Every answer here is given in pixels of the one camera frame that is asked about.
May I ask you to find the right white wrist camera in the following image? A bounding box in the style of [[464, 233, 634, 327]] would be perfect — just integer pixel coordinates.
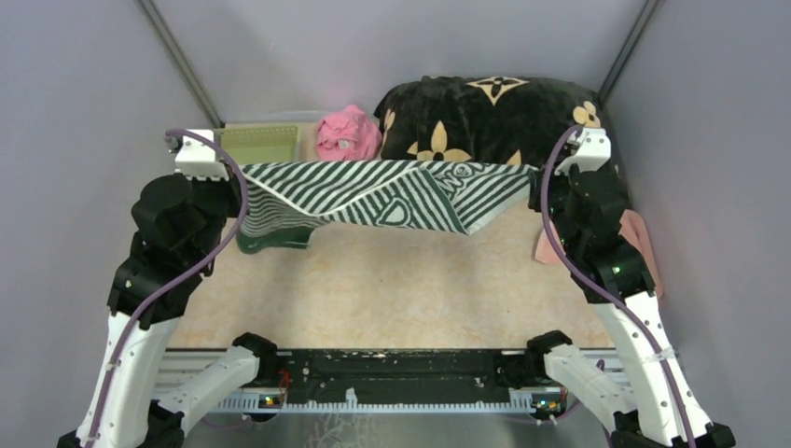
[[553, 127, 612, 175]]

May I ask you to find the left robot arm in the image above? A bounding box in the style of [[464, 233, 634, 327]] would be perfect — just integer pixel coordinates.
[[58, 174, 280, 447]]

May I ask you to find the light salmon pink towel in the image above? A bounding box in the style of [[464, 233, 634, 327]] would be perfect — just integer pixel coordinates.
[[534, 209, 664, 299]]

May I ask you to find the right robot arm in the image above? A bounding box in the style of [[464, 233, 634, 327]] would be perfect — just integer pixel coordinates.
[[525, 168, 736, 447]]

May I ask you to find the green perforated plastic basket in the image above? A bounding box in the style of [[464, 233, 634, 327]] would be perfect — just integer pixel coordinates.
[[214, 124, 300, 165]]

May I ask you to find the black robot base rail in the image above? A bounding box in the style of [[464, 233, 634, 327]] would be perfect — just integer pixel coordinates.
[[249, 349, 569, 419]]

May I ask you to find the bright pink crumpled towel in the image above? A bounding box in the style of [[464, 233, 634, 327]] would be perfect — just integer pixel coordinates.
[[315, 105, 382, 161]]

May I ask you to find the green white striped towel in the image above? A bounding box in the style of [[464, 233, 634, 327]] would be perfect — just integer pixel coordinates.
[[237, 161, 537, 254]]

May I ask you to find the black blanket with beige flowers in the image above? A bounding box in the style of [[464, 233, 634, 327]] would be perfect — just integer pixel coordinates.
[[373, 76, 604, 167]]

